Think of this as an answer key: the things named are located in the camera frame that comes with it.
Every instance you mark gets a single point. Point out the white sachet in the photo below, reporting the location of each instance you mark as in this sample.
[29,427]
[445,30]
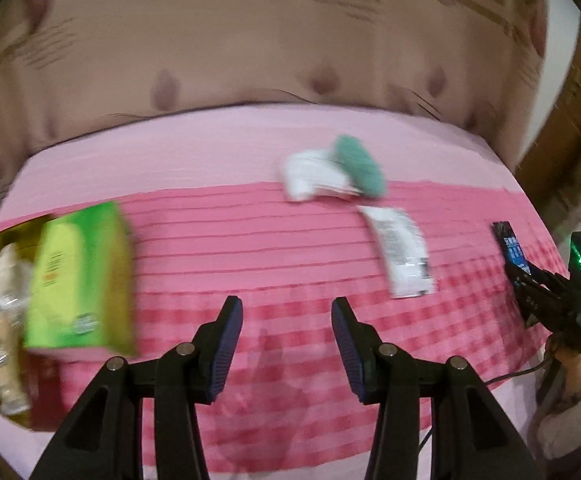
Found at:
[400,250]

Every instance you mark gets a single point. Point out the green tissue pack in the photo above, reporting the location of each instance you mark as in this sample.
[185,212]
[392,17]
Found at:
[80,280]

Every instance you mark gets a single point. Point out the green knitted cloth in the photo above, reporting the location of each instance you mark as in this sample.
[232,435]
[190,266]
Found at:
[360,165]

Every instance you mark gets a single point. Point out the person's right hand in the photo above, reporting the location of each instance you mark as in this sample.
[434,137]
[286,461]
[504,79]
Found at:
[577,366]

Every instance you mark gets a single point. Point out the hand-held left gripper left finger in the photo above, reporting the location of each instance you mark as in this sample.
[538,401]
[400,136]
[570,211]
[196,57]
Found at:
[225,350]

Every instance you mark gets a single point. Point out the white sock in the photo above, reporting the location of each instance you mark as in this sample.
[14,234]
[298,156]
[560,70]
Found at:
[305,175]

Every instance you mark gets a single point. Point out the person's right forearm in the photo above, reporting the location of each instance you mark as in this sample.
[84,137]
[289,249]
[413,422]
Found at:
[570,420]

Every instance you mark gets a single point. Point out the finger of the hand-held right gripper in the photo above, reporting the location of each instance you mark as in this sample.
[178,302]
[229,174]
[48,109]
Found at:
[550,282]
[535,305]

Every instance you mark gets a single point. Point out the wooden door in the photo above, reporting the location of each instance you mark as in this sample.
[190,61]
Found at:
[575,135]

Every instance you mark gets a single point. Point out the beige leaf print curtain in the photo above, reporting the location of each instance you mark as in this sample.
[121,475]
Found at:
[270,35]

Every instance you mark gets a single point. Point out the black and blue packet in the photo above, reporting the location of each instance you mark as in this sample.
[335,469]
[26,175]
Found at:
[510,250]

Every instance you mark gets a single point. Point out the pink checked bed sheet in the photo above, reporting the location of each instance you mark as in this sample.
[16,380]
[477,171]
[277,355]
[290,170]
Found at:
[270,260]

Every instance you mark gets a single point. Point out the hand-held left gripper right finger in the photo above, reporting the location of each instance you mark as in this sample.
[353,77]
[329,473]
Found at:
[346,350]

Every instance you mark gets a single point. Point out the gold metal tin tray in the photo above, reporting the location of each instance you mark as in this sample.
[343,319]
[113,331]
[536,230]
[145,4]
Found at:
[18,235]

